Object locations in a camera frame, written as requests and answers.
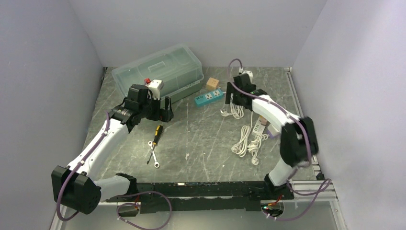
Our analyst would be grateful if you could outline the teal power strip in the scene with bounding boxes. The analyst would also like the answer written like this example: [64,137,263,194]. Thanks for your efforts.
[194,89,224,107]

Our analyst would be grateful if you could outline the beige cube plug adapter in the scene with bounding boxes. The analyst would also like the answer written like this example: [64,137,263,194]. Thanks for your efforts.
[206,77,220,91]

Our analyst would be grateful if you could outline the white power cable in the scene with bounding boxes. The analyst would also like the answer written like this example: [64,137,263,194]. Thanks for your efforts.
[220,92,245,120]

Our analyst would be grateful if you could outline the white power strip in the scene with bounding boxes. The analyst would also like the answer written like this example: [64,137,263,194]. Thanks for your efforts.
[252,116,268,135]

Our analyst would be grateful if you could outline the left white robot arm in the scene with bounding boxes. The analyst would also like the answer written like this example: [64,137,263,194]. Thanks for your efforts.
[51,80,174,221]

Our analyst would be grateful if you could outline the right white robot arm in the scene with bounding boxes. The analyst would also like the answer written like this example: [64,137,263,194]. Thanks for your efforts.
[226,73,319,187]

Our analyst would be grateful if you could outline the yellow black screwdriver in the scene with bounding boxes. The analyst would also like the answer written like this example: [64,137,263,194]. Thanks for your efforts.
[152,125,164,147]

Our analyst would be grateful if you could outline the clear plastic storage box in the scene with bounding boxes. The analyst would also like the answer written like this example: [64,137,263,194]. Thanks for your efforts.
[112,44,204,102]

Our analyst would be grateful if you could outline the silver combination wrench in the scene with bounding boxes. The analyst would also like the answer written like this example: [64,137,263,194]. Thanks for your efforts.
[147,141,160,168]

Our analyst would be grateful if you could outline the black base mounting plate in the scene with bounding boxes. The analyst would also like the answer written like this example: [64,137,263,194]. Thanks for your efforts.
[108,181,294,214]

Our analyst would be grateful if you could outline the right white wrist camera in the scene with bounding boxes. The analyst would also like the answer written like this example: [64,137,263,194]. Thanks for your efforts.
[241,70,253,83]

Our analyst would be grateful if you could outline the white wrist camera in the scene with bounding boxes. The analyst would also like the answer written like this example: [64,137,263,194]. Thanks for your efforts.
[241,70,253,83]
[144,78,164,100]

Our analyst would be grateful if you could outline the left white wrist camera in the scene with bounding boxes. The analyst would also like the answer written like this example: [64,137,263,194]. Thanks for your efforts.
[144,78,164,100]

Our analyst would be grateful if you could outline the white coiled purple strip cable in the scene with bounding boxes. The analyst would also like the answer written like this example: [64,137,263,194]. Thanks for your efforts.
[247,133,270,166]

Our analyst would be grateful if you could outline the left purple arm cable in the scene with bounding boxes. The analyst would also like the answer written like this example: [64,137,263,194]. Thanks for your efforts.
[56,109,173,230]

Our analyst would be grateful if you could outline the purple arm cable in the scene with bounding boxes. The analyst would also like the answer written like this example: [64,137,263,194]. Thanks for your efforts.
[56,109,173,230]
[227,58,331,222]

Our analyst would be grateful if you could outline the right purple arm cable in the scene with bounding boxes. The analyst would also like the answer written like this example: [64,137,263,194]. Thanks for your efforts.
[227,58,331,222]

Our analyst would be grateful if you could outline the aluminium frame rail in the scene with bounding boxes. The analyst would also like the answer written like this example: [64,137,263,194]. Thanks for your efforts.
[51,69,332,221]

